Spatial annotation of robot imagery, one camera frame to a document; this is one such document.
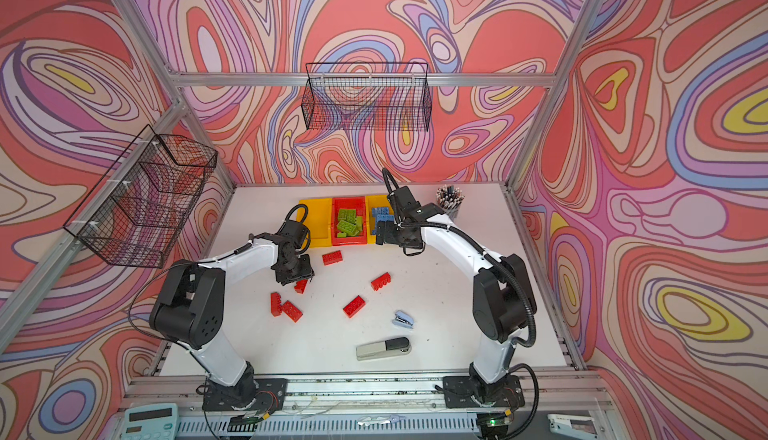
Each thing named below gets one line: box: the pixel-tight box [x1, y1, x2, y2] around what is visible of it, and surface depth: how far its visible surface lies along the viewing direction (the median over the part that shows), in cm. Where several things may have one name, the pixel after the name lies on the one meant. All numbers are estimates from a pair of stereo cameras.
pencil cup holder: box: [436, 184, 465, 220], surface depth 95 cm
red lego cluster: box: [270, 279, 308, 323], surface depth 88 cm
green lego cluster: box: [337, 208, 363, 238], surface depth 105 cm
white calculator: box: [121, 403, 179, 440], surface depth 69 cm
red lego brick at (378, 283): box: [370, 272, 391, 291], surface depth 94 cm
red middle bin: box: [331, 196, 367, 246], surface depth 104 cm
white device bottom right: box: [547, 414, 598, 440], surface depth 69 cm
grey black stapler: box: [356, 337, 412, 361], surface depth 80 cm
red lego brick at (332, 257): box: [322, 250, 343, 266], surface depth 100 cm
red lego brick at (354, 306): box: [343, 295, 366, 318], surface depth 90 cm
